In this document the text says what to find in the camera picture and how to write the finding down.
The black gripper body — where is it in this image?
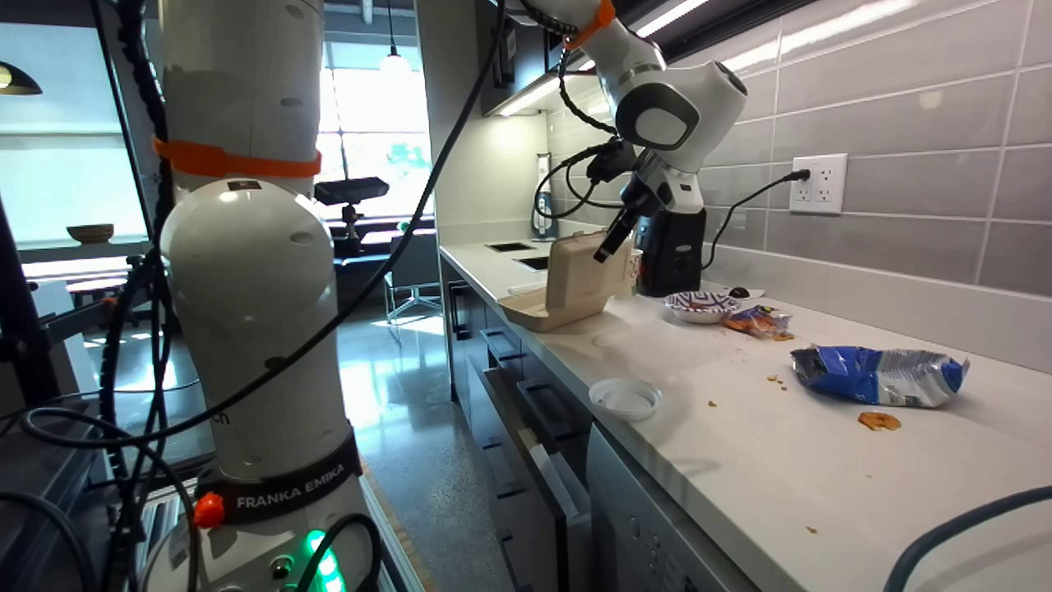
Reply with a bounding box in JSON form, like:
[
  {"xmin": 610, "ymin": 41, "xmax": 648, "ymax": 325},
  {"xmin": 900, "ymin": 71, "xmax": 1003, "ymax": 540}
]
[{"xmin": 619, "ymin": 160, "xmax": 680, "ymax": 223}]

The beige takeaway clamshell pack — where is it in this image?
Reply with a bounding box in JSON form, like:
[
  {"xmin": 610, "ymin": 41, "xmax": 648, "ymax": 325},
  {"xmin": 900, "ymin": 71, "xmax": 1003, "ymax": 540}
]
[{"xmin": 497, "ymin": 231, "xmax": 640, "ymax": 336}]

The black coffee grinder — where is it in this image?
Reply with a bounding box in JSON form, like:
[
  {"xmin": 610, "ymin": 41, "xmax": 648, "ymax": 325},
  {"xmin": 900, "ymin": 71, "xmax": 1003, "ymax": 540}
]
[{"xmin": 637, "ymin": 208, "xmax": 712, "ymax": 300}]

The clear glass bottle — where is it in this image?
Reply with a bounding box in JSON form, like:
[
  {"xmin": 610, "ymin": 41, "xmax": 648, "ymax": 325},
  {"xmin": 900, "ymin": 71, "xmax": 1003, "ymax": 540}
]
[{"xmin": 531, "ymin": 150, "xmax": 559, "ymax": 243}]

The purple white snack wrapper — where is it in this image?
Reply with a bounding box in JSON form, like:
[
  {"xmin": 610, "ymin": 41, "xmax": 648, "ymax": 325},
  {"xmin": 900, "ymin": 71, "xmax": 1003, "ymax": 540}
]
[{"xmin": 661, "ymin": 289, "xmax": 737, "ymax": 327}]

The dark upper cabinet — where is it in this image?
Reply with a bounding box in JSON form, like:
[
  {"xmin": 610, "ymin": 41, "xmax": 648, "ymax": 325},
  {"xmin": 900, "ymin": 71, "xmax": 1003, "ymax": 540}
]
[{"xmin": 475, "ymin": 0, "xmax": 619, "ymax": 119}]

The dark cabinet drawer front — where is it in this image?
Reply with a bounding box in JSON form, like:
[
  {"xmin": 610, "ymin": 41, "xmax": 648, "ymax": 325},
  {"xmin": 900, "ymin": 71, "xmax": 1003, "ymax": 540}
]
[{"xmin": 470, "ymin": 325, "xmax": 595, "ymax": 592}]

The grey office chair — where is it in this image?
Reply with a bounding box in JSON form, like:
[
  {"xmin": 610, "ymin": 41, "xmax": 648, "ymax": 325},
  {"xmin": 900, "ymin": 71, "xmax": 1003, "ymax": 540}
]
[{"xmin": 383, "ymin": 231, "xmax": 443, "ymax": 322}]

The blue chip bag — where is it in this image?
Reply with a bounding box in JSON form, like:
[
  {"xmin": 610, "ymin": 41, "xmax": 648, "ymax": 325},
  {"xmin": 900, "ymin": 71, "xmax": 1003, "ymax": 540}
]
[{"xmin": 789, "ymin": 341, "xmax": 975, "ymax": 411}]

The dark dishwasher front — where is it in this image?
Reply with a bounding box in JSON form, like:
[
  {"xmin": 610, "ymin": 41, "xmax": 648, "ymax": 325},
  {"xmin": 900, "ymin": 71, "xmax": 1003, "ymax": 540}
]
[{"xmin": 584, "ymin": 423, "xmax": 760, "ymax": 592}]

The orange chip piece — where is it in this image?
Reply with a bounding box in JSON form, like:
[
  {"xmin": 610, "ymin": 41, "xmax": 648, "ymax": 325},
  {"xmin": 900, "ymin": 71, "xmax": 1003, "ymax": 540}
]
[{"xmin": 856, "ymin": 406, "xmax": 904, "ymax": 435}]

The small dark bowl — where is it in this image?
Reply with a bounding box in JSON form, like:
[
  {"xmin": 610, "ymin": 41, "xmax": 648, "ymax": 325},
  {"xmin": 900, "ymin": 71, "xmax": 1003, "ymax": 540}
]
[{"xmin": 62, "ymin": 220, "xmax": 118, "ymax": 246}]

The dark pendant lamp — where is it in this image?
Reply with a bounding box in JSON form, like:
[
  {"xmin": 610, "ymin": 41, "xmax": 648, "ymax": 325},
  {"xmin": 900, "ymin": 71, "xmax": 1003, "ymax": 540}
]
[{"xmin": 0, "ymin": 60, "xmax": 46, "ymax": 99}]

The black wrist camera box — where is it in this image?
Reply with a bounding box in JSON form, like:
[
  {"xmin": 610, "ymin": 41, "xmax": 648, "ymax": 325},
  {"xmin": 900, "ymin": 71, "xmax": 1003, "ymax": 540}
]
[{"xmin": 584, "ymin": 142, "xmax": 648, "ymax": 188}]

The black grinder power cord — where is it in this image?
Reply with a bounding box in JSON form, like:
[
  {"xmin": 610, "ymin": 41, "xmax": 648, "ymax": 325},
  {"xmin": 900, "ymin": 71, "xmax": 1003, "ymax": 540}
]
[{"xmin": 702, "ymin": 163, "xmax": 816, "ymax": 272}]

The white wall outlet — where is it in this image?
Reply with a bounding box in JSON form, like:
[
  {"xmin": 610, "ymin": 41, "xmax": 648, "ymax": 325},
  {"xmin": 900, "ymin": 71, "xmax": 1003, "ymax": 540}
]
[{"xmin": 787, "ymin": 150, "xmax": 849, "ymax": 217}]

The silver drawer handle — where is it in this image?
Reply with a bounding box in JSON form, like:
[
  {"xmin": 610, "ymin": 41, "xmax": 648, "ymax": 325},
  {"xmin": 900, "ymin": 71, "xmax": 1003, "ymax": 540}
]
[{"xmin": 523, "ymin": 421, "xmax": 595, "ymax": 518}]

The black camera on tripod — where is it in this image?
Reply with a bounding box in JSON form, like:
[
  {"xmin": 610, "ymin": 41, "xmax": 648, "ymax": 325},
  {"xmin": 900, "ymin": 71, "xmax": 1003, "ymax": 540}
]
[{"xmin": 313, "ymin": 173, "xmax": 393, "ymax": 259}]

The blue cable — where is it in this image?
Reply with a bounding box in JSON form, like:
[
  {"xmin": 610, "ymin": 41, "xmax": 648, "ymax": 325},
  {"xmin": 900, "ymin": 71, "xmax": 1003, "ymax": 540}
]
[{"xmin": 885, "ymin": 482, "xmax": 1052, "ymax": 592}]

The black cable bundle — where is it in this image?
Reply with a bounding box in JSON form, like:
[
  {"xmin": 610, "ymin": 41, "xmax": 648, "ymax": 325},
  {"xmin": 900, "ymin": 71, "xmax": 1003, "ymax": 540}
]
[{"xmin": 0, "ymin": 0, "xmax": 210, "ymax": 592}]

